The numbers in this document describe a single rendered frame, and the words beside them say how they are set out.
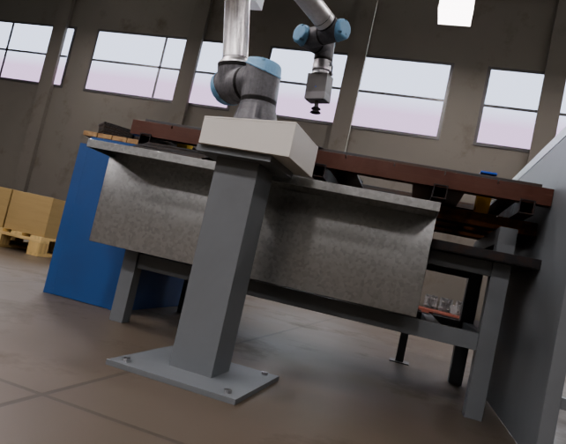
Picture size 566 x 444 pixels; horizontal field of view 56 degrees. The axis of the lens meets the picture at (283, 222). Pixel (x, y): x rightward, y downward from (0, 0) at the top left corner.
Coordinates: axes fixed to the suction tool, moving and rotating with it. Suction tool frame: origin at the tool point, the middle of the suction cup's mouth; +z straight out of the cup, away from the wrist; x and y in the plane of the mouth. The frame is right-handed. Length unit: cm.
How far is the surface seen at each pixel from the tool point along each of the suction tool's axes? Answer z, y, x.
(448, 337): 77, -58, -14
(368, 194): 33.3, -32.0, 18.5
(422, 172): 20.1, -43.4, -4.9
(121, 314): 91, 65, 16
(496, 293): 59, -72, -16
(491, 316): 67, -71, -16
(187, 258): 64, 36, 18
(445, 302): 82, 39, -608
